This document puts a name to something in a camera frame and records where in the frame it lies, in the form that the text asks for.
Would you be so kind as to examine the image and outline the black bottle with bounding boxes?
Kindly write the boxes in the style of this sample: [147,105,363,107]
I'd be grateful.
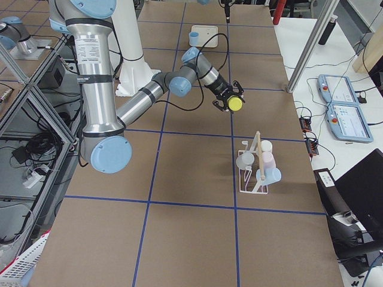
[318,14,338,45]

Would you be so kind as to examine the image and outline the grey aluminium frame post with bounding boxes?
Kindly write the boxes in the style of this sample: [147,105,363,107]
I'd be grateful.
[286,0,339,93]

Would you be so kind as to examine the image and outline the yellow plastic cup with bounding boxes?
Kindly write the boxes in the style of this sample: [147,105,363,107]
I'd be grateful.
[227,96,244,112]

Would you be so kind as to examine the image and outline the far blue teach pendant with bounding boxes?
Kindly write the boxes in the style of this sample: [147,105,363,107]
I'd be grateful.
[318,74,358,104]

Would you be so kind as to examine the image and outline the grey plastic cup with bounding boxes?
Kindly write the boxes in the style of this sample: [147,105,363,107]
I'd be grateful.
[236,152,255,170]

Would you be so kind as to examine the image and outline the light blue plastic cup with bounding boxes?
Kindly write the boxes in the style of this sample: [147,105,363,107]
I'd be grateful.
[256,168,282,185]

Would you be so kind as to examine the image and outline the blue plastic cup front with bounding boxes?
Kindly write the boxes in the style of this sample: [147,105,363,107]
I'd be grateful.
[189,31,199,47]

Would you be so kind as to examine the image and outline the cream tray with bear drawing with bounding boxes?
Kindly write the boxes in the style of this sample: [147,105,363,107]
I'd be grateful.
[190,25,218,48]

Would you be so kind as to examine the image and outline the white wire cup rack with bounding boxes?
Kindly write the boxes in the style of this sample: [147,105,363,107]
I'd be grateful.
[237,131,270,195]

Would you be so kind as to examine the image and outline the near blue teach pendant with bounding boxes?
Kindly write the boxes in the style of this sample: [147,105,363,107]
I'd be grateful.
[326,102,373,143]

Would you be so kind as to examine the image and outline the red cylinder object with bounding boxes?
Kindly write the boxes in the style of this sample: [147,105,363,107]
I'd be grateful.
[273,0,287,25]

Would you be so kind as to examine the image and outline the pale green plastic cup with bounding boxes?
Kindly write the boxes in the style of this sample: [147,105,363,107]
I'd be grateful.
[261,140,273,152]

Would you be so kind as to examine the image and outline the pink plastic cup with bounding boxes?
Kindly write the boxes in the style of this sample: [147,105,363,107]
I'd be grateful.
[262,151,276,169]

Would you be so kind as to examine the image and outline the black laptop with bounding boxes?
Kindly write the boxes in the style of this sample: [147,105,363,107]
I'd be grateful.
[314,149,382,277]

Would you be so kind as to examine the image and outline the blue teach pendant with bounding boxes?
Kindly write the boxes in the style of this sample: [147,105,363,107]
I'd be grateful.
[318,74,358,104]
[326,102,373,143]

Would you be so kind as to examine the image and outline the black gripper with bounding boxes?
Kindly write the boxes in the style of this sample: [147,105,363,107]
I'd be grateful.
[220,0,235,23]
[212,80,245,112]

